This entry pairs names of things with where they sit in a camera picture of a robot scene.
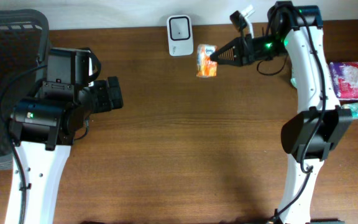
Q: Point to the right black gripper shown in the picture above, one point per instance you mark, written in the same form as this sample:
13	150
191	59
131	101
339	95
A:
246	50

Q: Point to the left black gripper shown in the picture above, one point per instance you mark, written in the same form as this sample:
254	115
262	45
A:
106	102

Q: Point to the small orange tissue pack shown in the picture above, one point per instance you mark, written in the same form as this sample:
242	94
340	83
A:
206	68

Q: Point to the teal wet wipes pack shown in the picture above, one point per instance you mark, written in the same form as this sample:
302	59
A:
293	80

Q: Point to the red purple tissue pack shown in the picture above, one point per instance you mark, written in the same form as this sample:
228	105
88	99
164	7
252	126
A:
344	76

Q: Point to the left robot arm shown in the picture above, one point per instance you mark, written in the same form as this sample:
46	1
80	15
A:
42	128

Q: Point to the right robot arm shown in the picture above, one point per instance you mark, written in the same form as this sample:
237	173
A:
320	122

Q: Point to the white barcode scanner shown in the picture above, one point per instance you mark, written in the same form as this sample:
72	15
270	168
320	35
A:
180	35

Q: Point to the dark grey plastic basket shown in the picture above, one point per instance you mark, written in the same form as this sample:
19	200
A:
23	45

